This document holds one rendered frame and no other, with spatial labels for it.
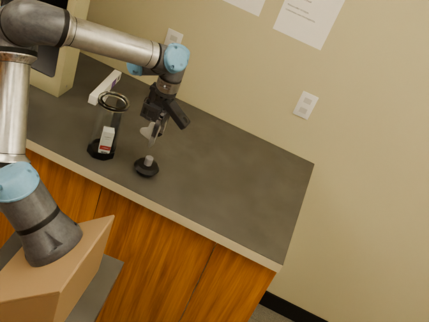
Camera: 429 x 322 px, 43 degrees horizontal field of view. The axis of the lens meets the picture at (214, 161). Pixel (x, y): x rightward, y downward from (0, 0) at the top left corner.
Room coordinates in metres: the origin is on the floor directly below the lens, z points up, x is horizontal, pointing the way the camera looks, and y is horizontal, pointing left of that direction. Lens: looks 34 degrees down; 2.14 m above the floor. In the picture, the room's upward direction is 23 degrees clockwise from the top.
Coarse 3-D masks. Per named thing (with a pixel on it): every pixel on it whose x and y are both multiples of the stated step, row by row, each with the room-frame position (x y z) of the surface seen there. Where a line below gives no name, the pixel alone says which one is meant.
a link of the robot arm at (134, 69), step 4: (128, 64) 1.43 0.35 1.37; (132, 64) 1.42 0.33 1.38; (128, 68) 1.43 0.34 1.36; (132, 68) 1.41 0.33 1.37; (136, 68) 1.40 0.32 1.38; (140, 68) 1.41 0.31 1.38; (144, 68) 1.41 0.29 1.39; (148, 68) 1.40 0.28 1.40; (132, 72) 1.41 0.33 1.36; (136, 72) 1.41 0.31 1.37; (140, 72) 1.41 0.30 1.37; (144, 72) 1.42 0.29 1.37; (148, 72) 1.41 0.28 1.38; (152, 72) 1.40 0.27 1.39
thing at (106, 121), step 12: (108, 96) 1.56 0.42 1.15; (120, 96) 1.58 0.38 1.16; (120, 108) 1.50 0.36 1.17; (96, 120) 1.50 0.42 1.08; (108, 120) 1.49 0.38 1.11; (120, 120) 1.52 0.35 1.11; (96, 132) 1.50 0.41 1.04; (108, 132) 1.49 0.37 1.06; (96, 144) 1.49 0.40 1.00; (108, 144) 1.50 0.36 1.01
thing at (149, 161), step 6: (150, 156) 1.54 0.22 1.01; (138, 162) 1.52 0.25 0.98; (144, 162) 1.52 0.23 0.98; (150, 162) 1.52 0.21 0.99; (138, 168) 1.49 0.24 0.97; (144, 168) 1.50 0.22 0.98; (150, 168) 1.51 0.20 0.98; (156, 168) 1.53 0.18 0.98; (144, 174) 1.49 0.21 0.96; (150, 174) 1.49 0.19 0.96
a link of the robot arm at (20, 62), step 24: (0, 24) 1.15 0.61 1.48; (0, 48) 1.15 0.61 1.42; (24, 48) 1.18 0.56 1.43; (0, 72) 1.14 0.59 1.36; (24, 72) 1.16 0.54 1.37; (0, 96) 1.10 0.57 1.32; (24, 96) 1.14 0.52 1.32; (0, 120) 1.07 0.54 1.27; (24, 120) 1.11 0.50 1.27; (0, 144) 1.04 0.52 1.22; (24, 144) 1.09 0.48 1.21; (0, 168) 1.00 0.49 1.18
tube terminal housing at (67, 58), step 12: (0, 0) 1.78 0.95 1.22; (72, 0) 1.75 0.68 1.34; (84, 0) 1.81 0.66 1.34; (72, 12) 1.75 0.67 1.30; (84, 12) 1.83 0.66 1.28; (60, 48) 1.75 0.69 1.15; (72, 48) 1.79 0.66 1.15; (60, 60) 1.75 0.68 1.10; (72, 60) 1.81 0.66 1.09; (36, 72) 1.76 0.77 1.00; (60, 72) 1.75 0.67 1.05; (72, 72) 1.83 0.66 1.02; (36, 84) 1.76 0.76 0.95; (48, 84) 1.75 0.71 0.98; (60, 84) 1.75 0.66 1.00; (72, 84) 1.85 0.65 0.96
